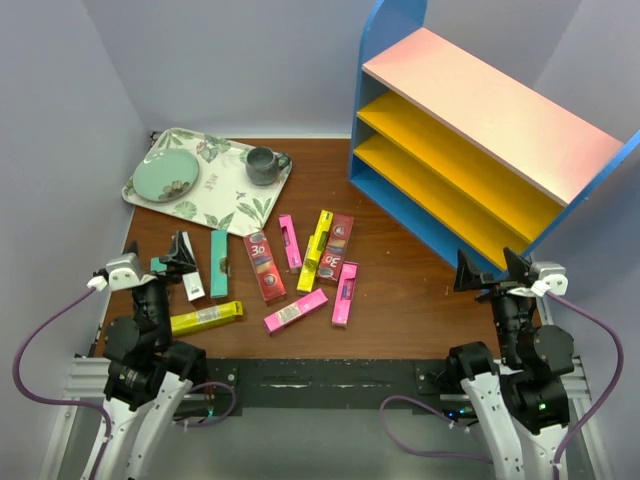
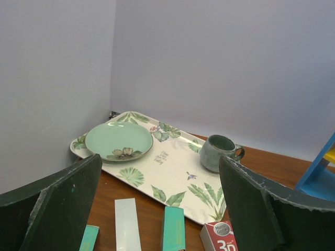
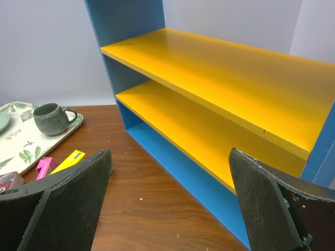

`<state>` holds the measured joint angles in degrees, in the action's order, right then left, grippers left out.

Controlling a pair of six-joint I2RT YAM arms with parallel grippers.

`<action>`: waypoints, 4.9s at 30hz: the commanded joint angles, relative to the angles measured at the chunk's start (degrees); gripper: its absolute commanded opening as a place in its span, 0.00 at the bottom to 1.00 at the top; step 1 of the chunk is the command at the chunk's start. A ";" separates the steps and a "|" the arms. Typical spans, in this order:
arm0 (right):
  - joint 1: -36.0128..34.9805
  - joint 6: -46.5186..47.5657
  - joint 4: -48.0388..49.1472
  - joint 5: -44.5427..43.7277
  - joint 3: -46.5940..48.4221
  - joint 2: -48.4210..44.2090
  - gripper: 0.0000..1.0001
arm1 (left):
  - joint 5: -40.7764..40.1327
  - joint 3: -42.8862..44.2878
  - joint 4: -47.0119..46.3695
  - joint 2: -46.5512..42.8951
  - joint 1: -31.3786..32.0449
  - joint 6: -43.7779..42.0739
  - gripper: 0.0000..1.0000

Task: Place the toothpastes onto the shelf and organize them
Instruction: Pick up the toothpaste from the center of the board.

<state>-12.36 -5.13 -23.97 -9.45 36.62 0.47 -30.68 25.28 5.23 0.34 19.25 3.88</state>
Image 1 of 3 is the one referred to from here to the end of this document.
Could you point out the grey ceramic mug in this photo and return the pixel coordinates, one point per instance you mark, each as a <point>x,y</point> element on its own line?
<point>263,165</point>

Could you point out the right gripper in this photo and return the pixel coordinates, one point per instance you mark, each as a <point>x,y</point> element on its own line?
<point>466,274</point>

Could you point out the yellow toothpaste box lying left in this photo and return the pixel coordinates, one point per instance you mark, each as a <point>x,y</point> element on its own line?
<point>207,318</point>

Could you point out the black mounting base plate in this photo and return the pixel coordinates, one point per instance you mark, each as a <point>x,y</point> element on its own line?
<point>338,384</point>

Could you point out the small pink toothpaste box upper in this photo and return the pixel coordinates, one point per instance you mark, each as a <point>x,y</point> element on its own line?
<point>290,243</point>

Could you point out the red 3D toothpaste box right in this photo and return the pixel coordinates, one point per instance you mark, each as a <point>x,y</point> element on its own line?
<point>333,257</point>

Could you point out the floral leaf print tray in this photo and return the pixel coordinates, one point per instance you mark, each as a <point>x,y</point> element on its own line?
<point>222,196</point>

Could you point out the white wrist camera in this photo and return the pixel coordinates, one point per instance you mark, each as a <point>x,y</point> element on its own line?
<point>121,273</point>
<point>547,277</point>

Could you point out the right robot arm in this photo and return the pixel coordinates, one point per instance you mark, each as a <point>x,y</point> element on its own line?
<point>520,402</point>

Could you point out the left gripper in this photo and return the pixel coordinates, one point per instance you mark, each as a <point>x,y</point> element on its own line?
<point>180,260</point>

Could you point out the mint green ceramic plate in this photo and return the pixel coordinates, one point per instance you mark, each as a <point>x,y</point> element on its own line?
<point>165,175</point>

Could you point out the red 3D toothpaste box left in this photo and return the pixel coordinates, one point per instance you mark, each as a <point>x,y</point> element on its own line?
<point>264,267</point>

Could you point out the red 3d toothpaste box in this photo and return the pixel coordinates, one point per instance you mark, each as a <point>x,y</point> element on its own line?
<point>333,257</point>
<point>264,267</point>

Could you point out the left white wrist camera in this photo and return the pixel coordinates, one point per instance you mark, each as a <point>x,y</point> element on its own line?
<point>121,273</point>

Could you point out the pink toothpaste box lower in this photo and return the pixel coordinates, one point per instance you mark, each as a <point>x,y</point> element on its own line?
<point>297,310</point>

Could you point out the blue shelf with coloured boards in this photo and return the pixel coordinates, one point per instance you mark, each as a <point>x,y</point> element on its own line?
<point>462,155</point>

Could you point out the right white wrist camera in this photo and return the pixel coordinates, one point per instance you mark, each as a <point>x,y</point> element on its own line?
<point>547,277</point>

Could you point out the yellow toothpaste box upright centre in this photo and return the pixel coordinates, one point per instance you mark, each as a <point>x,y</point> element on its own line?
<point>316,248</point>

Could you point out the pink toothpaste box right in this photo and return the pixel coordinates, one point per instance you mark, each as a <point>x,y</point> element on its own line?
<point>345,294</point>

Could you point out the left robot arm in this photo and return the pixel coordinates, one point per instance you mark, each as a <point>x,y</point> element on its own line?
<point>142,354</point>

